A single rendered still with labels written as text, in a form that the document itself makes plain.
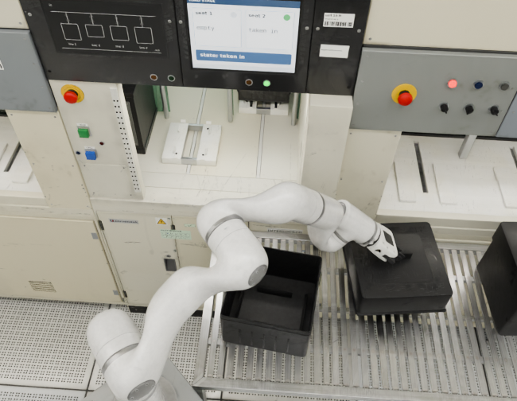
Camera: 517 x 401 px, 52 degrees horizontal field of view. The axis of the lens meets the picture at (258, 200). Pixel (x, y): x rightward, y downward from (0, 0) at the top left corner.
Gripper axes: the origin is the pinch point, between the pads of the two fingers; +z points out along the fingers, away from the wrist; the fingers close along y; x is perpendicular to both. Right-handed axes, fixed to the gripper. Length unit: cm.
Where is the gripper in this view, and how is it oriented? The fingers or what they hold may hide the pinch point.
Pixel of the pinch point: (397, 253)
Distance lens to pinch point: 173.4
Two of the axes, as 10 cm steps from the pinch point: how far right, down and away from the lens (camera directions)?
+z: 6.9, 4.3, 5.8
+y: -0.6, -7.6, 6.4
